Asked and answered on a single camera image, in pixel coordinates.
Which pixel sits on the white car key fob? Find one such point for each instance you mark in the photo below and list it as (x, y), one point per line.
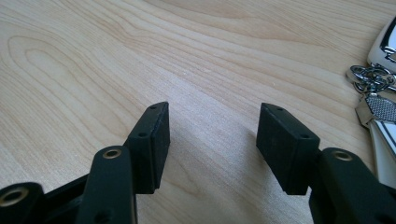
(378, 53)

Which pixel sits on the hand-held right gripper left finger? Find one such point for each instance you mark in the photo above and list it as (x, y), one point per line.
(149, 149)

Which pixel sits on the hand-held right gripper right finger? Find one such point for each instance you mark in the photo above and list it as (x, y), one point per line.
(285, 149)

